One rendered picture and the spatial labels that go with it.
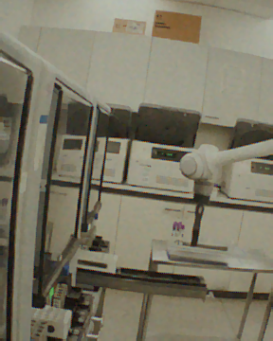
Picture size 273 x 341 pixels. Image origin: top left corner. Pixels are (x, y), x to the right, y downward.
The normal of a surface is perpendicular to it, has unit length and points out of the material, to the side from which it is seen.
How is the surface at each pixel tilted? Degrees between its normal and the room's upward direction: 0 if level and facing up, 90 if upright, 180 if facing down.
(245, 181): 90
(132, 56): 90
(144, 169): 90
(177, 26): 90
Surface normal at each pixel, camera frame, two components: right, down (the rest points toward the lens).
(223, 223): -0.01, 0.05
